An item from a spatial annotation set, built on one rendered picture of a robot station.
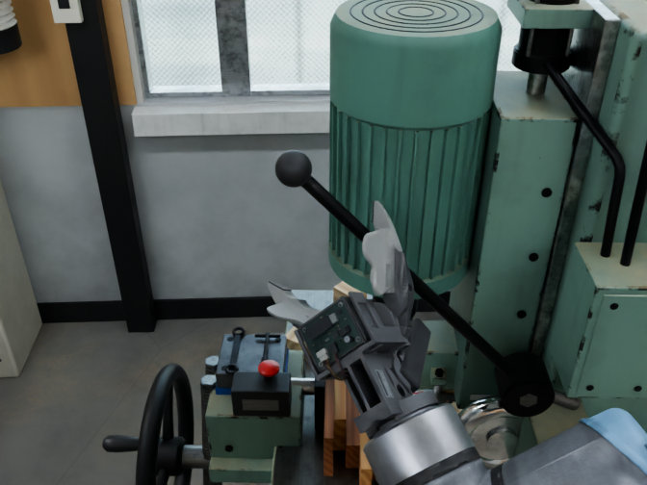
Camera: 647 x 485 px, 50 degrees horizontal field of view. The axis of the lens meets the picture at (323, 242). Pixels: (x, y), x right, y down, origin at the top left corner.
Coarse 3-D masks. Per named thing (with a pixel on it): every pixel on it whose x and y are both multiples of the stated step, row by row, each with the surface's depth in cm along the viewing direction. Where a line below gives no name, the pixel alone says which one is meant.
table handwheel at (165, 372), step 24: (168, 384) 105; (144, 408) 101; (168, 408) 109; (192, 408) 122; (144, 432) 98; (168, 432) 109; (192, 432) 123; (144, 456) 97; (168, 456) 108; (192, 456) 109; (144, 480) 96
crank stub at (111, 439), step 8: (104, 440) 100; (112, 440) 99; (120, 440) 99; (128, 440) 99; (136, 440) 100; (104, 448) 99; (112, 448) 99; (120, 448) 99; (128, 448) 99; (136, 448) 99
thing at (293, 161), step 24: (288, 168) 64; (312, 192) 66; (336, 216) 68; (360, 240) 69; (480, 336) 77; (504, 360) 78; (528, 360) 80; (504, 384) 79; (528, 384) 77; (504, 408) 80; (528, 408) 79; (576, 408) 82
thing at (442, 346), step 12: (432, 324) 97; (444, 324) 97; (432, 336) 95; (444, 336) 95; (432, 348) 93; (444, 348) 93; (456, 348) 93; (432, 360) 93; (444, 360) 93; (456, 360) 93; (420, 384) 96
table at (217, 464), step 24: (312, 408) 107; (312, 432) 103; (288, 456) 99; (312, 456) 99; (336, 456) 99; (216, 480) 102; (240, 480) 102; (264, 480) 102; (288, 480) 96; (312, 480) 96; (336, 480) 96
